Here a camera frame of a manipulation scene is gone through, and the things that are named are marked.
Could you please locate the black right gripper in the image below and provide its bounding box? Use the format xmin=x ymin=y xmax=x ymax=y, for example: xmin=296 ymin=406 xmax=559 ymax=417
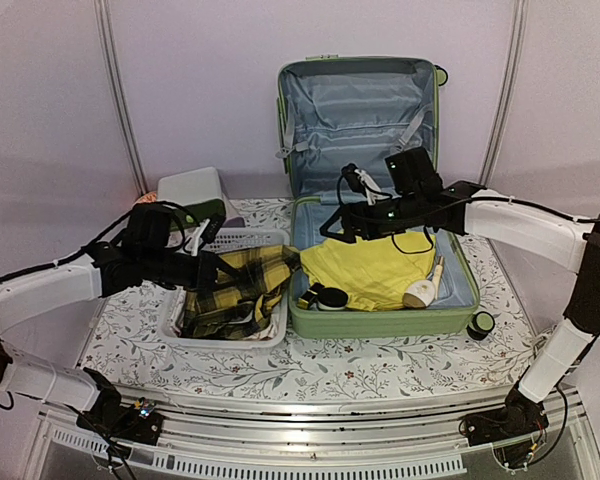
xmin=320 ymin=191 xmax=423 ymax=244

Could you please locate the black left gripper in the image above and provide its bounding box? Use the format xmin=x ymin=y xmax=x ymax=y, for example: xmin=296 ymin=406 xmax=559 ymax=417
xmin=141 ymin=246 xmax=246 ymax=293

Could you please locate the green hard-shell suitcase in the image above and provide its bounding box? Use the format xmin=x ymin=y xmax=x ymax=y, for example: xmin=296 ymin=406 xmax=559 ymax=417
xmin=278 ymin=57 xmax=480 ymax=339

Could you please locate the yellow black plaid cloth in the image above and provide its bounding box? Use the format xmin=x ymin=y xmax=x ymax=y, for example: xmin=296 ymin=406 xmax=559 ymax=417
xmin=178 ymin=244 xmax=301 ymax=341

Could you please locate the white perforated plastic basket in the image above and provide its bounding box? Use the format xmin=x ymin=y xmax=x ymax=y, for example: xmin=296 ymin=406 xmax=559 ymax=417
xmin=157 ymin=227 xmax=289 ymax=350

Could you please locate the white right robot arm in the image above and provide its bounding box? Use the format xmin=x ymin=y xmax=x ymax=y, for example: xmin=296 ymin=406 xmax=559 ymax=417
xmin=320 ymin=147 xmax=600 ymax=436

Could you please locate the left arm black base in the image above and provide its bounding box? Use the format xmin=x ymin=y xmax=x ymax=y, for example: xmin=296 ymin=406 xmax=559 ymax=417
xmin=76 ymin=368 xmax=164 ymax=446

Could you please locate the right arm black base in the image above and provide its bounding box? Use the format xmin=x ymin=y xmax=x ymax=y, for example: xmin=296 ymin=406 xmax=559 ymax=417
xmin=459 ymin=382 xmax=549 ymax=446

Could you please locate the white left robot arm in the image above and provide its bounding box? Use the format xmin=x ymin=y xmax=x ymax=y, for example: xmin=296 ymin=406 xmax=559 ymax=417
xmin=0 ymin=201 xmax=234 ymax=434

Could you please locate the white green drawer box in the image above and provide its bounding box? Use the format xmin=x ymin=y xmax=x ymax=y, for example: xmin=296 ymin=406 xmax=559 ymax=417
xmin=157 ymin=167 xmax=226 ymax=227

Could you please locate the purple drawer box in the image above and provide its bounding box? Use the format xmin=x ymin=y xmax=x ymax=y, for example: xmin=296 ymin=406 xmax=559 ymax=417
xmin=223 ymin=216 xmax=246 ymax=228

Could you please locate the yellow garment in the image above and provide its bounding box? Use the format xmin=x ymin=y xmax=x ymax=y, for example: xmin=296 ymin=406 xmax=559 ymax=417
xmin=300 ymin=231 xmax=436 ymax=312

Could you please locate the black lidded round jar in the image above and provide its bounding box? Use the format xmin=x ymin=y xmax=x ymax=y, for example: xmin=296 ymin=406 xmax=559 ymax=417
xmin=316 ymin=287 xmax=349 ymax=311

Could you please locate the small dark tube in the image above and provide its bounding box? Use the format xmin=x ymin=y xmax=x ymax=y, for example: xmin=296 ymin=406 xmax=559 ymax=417
xmin=297 ymin=283 xmax=324 ymax=310

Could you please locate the cream round bottle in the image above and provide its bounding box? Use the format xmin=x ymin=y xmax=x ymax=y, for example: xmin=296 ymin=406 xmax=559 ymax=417
xmin=402 ymin=256 xmax=445 ymax=309

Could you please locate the floral white table mat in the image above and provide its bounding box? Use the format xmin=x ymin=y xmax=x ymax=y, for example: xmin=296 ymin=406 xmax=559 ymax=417
xmin=80 ymin=198 xmax=537 ymax=403

